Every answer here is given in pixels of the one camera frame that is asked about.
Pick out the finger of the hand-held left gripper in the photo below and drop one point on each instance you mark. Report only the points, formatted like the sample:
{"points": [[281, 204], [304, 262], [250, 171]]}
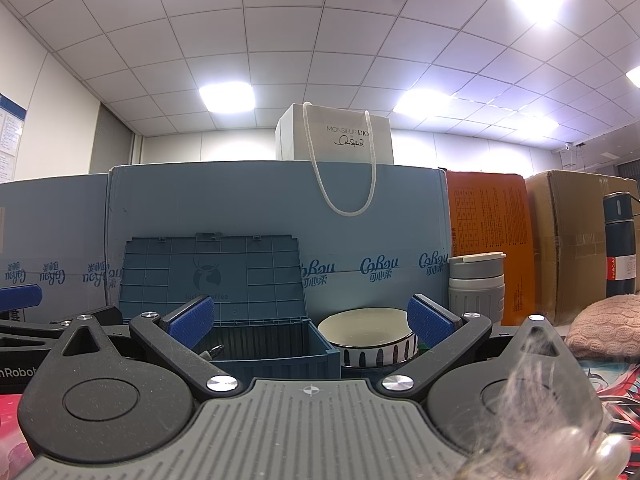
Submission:
{"points": [[30, 334], [20, 297]]}

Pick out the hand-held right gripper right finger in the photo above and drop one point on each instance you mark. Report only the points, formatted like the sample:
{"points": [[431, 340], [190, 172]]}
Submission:
{"points": [[430, 321]]}

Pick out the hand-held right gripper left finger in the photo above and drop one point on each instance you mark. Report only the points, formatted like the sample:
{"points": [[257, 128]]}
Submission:
{"points": [[192, 319]]}

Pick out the metal-tipped tool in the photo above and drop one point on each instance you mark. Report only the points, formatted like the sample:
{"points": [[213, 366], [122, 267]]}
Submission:
{"points": [[216, 350]]}

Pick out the blue plastic storage box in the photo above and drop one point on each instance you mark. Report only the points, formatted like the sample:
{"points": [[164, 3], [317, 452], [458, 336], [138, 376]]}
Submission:
{"points": [[210, 270]]}

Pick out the pink printed item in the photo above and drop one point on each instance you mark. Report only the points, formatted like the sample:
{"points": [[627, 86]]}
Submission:
{"points": [[12, 425]]}

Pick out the grey lidded cup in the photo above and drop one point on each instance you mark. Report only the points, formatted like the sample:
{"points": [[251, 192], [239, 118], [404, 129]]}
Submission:
{"points": [[475, 290]]}

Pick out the white ceramic bowl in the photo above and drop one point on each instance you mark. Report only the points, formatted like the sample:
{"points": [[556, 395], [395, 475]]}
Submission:
{"points": [[370, 352]]}

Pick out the large blue box with label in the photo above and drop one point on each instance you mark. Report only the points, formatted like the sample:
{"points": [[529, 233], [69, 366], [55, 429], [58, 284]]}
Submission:
{"points": [[50, 220]]}

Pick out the orange cardboard box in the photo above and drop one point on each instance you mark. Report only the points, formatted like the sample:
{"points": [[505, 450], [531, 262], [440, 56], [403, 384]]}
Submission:
{"points": [[490, 240]]}

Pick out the large blue cardboard box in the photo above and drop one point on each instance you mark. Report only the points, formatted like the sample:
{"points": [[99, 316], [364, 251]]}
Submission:
{"points": [[250, 200]]}

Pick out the brown cardboard box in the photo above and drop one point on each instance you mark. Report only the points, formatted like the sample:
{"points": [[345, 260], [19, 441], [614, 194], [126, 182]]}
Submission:
{"points": [[570, 240]]}

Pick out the pink knitted cloth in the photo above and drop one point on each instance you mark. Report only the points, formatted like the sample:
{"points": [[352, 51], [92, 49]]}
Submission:
{"points": [[607, 325]]}

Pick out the colourful printed mat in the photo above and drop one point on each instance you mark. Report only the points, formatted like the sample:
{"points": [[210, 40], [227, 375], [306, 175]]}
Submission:
{"points": [[617, 400]]}

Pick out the dark blue thermos flask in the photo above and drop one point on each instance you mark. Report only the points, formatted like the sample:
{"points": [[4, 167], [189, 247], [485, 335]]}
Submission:
{"points": [[620, 245]]}

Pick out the white paper bag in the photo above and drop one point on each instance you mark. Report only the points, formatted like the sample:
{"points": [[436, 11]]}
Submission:
{"points": [[340, 135]]}

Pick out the wall notice board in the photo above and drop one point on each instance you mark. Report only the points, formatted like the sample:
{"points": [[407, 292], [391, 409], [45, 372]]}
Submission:
{"points": [[7, 135]]}

